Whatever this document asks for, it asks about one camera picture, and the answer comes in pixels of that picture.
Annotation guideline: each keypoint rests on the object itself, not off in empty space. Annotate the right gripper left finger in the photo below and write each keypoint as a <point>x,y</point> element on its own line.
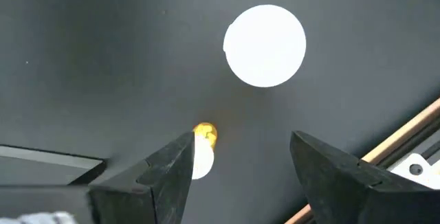
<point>161,189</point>

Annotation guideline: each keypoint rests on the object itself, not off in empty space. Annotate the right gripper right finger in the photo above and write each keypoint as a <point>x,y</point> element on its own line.
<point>343,189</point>

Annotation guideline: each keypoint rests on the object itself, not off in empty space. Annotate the slim orange pill bottle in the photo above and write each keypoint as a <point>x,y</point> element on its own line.
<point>205,155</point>

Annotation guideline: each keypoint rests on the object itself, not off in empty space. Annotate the wide orange pill bottle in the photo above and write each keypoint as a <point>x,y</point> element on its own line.
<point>264,45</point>

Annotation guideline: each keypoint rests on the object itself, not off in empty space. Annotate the white mounting bracket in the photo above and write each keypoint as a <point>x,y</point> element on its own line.
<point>416,169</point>

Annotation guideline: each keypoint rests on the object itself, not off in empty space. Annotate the black table frame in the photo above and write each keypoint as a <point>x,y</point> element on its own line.
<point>412,143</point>

